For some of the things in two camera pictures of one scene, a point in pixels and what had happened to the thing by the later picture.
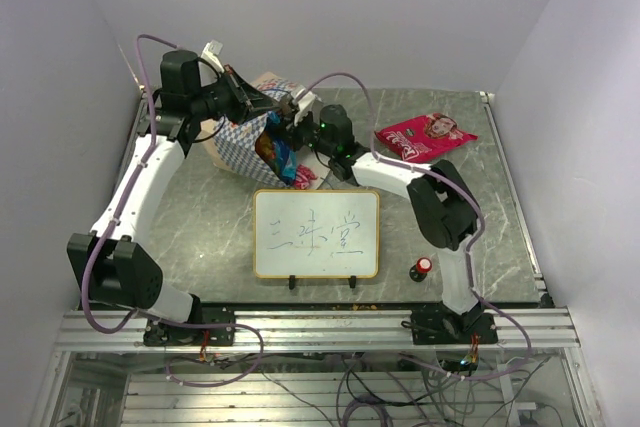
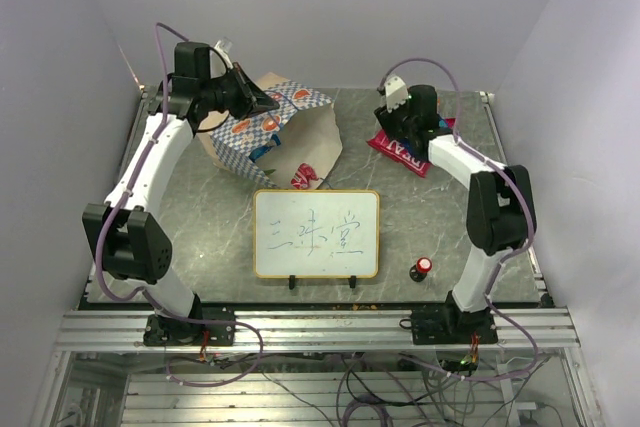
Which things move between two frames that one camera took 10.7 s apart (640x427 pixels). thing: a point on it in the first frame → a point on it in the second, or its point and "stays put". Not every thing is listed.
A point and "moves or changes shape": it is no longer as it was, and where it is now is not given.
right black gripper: [291, 131] → [386, 120]
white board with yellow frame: [310, 233] stays put
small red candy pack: [303, 176] stays put
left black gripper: [251, 102] stays put
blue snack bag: [279, 156] moves or changes shape
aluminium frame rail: [518, 329] stays put
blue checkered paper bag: [231, 145] moves or changes shape
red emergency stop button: [419, 271] stays put
